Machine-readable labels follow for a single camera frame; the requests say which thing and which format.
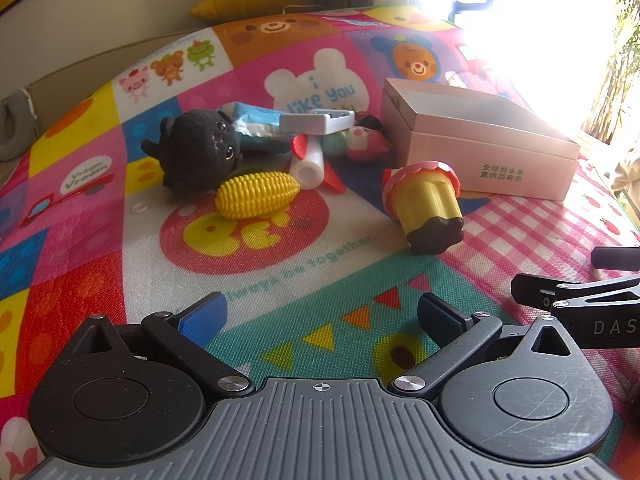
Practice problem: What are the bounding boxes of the yellow pink cupcake toy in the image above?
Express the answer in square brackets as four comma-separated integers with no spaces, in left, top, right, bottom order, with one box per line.
[382,160,464,255]

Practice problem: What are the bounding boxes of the yellow toy corn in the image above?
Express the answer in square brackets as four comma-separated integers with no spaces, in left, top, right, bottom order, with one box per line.
[214,171,300,220]

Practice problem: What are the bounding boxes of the black plush cat toy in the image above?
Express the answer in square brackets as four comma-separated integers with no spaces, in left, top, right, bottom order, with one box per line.
[141,110,243,193]

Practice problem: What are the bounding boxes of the white red foam rocket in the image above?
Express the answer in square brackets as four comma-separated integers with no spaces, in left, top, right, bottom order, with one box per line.
[288,133,346,193]

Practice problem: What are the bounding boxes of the pink round cartoon toy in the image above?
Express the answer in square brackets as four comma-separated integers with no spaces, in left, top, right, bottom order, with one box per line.
[321,126,390,162]

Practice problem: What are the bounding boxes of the blue wet wipes pack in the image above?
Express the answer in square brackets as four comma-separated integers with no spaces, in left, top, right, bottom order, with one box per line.
[218,102,292,154]

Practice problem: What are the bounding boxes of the white battery charger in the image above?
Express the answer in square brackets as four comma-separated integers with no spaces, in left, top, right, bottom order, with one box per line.
[279,108,355,136]

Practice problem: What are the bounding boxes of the small pirate figure toy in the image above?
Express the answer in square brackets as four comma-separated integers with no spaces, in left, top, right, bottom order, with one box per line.
[355,112,384,132]

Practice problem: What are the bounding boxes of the pink cardboard box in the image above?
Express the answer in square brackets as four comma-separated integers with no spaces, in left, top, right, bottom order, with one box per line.
[381,78,579,202]

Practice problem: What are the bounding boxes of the colourful cartoon play mat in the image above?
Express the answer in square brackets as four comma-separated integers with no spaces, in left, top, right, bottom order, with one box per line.
[1,6,639,479]

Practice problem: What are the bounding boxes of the grey neck pillow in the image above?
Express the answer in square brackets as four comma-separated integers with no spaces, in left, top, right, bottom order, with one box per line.
[0,88,38,162]

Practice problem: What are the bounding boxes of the yellow cushion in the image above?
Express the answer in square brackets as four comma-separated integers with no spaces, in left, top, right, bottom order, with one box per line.
[189,0,305,24]

